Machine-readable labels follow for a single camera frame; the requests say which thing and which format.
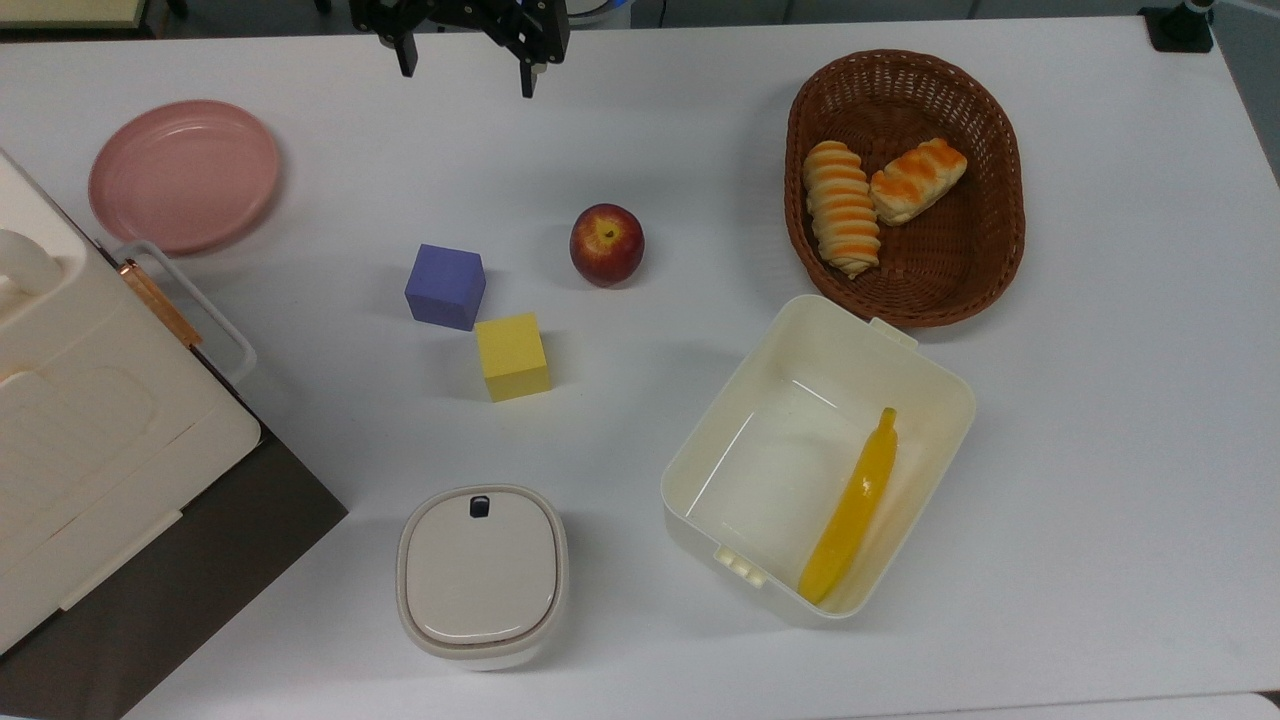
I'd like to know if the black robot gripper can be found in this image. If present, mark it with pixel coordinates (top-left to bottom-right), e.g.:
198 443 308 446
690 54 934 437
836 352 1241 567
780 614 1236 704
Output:
350 0 571 99

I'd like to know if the long striped bread roll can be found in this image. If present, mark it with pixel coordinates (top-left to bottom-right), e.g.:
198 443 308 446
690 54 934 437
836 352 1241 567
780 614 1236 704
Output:
802 140 883 279

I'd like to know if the short glazed bread roll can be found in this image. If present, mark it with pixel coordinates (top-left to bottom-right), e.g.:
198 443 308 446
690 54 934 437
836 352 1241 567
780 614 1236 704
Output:
869 137 969 227

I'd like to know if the purple foam cube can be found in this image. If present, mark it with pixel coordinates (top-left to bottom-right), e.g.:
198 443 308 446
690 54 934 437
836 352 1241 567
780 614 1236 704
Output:
404 243 488 333

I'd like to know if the red apple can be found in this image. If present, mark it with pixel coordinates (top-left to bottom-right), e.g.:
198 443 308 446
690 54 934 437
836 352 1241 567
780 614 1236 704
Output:
569 203 646 289

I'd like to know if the yellow foam cube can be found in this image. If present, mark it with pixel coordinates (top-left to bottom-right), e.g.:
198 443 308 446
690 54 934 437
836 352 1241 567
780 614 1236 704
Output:
474 312 553 404

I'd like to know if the pink plate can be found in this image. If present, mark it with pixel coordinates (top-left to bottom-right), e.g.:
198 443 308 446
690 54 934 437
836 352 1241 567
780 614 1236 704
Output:
88 99 282 255

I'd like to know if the beige side table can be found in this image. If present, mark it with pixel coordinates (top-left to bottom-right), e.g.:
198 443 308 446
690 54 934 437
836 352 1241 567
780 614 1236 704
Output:
0 0 151 32

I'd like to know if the cream plastic storage box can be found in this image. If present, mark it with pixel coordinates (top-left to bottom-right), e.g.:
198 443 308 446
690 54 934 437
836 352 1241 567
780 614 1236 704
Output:
660 293 978 629

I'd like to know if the white lidded container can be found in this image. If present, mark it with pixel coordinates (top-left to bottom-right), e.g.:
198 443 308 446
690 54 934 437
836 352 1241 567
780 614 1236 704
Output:
395 484 570 671

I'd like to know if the brown wicker basket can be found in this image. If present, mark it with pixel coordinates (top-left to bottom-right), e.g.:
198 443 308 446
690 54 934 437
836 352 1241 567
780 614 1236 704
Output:
784 49 1028 329

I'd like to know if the white countertop oven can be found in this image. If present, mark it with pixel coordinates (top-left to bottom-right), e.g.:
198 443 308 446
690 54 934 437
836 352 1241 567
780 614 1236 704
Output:
0 148 263 657

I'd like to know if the dark glass oven door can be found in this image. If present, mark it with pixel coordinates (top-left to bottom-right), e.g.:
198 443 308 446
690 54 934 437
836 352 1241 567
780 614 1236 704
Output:
0 345 350 720

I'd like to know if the yellow toy banana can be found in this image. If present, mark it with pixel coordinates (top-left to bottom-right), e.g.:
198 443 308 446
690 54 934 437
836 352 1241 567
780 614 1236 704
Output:
797 406 899 606

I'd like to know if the clear oven door handle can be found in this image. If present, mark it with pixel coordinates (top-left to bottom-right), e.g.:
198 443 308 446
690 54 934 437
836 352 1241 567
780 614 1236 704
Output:
112 239 258 387

